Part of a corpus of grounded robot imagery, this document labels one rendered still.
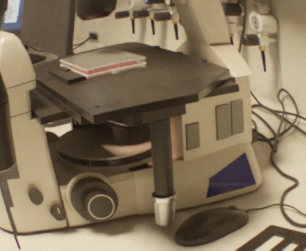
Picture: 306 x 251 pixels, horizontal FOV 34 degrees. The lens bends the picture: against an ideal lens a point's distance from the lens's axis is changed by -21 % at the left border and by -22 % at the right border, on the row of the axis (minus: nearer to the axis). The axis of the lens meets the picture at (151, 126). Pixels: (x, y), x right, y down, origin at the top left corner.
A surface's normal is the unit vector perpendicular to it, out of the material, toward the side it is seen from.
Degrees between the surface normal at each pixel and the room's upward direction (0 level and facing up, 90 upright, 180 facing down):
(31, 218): 90
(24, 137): 90
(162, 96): 0
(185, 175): 49
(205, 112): 90
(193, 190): 81
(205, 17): 90
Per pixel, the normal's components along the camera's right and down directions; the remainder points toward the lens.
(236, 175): 0.28, -0.45
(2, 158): 0.54, 0.22
